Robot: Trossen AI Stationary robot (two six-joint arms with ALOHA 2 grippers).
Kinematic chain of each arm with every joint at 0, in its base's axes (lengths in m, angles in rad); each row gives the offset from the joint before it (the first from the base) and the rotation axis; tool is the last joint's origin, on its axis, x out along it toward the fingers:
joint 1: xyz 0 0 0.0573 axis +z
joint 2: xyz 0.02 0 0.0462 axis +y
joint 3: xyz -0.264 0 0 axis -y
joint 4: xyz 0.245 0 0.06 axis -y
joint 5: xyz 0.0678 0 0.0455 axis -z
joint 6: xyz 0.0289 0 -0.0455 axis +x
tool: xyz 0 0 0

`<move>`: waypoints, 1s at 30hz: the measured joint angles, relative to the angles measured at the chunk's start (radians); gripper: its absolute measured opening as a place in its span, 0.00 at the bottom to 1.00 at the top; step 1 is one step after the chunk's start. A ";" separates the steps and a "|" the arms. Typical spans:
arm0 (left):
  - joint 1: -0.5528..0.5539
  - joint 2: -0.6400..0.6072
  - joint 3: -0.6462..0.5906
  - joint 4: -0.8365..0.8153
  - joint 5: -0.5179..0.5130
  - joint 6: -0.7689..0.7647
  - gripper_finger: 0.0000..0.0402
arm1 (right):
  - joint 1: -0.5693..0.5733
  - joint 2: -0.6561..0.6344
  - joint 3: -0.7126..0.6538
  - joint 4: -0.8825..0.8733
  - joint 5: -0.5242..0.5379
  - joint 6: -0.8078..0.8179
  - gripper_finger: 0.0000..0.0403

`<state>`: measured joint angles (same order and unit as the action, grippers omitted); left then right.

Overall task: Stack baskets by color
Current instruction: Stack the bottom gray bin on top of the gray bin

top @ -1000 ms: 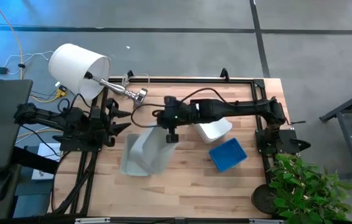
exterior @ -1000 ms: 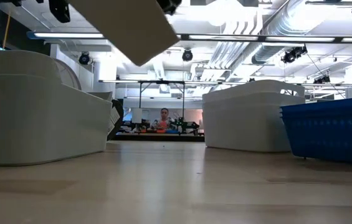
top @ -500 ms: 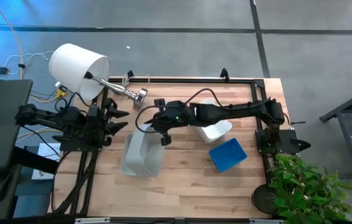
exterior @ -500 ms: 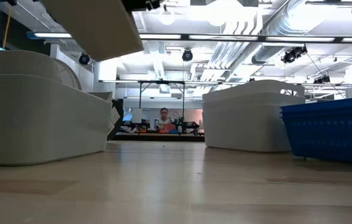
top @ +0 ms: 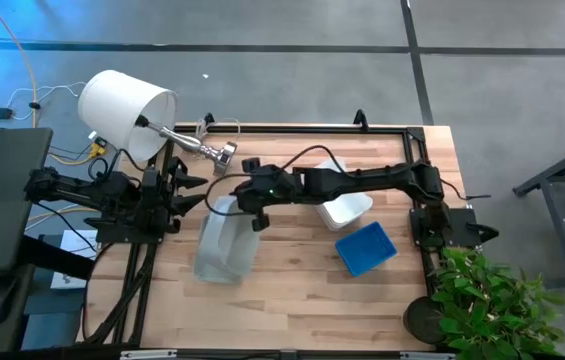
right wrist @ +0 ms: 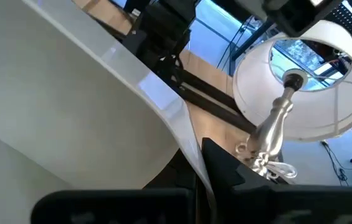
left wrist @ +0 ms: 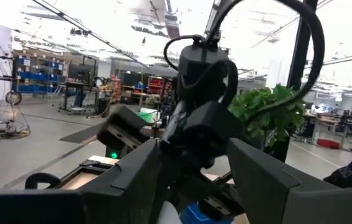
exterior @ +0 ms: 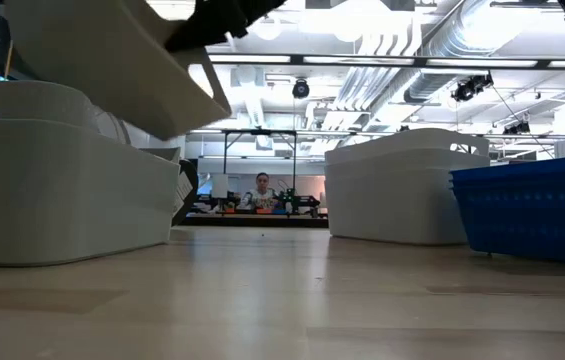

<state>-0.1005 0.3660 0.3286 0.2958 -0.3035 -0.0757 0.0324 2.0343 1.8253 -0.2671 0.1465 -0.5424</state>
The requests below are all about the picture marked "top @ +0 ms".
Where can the white shade silver table lamp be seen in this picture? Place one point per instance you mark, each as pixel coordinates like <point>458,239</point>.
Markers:
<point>112,110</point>

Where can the black aluminium rig frame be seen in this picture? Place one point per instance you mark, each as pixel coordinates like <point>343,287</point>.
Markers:
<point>312,129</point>

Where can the dark grey flat panel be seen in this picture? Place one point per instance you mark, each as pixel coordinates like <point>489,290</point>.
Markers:
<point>2,200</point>

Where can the white paper booklet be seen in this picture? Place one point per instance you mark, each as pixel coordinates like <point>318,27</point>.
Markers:
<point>77,245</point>

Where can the black metal stand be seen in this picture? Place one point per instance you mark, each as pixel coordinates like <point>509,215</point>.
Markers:
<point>552,171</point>

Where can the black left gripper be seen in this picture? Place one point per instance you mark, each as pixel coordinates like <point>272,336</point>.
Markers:
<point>154,197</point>

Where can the blue plastic lattice basket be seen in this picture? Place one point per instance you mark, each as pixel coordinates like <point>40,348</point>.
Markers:
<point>364,250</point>

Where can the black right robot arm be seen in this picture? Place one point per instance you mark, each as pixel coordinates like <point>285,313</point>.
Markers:
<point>377,177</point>

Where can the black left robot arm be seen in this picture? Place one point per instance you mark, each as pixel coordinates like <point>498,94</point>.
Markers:
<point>107,192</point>

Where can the black operator desk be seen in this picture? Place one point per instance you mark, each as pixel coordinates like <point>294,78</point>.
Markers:
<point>12,340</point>

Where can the green tree in black pot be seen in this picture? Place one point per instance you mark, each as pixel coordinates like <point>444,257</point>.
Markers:
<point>492,310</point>

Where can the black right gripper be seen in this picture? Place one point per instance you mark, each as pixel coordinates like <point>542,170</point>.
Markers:
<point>272,187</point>

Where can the silver mounting bracket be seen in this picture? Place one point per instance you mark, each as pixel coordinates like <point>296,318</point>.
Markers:
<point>427,356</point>
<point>147,354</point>

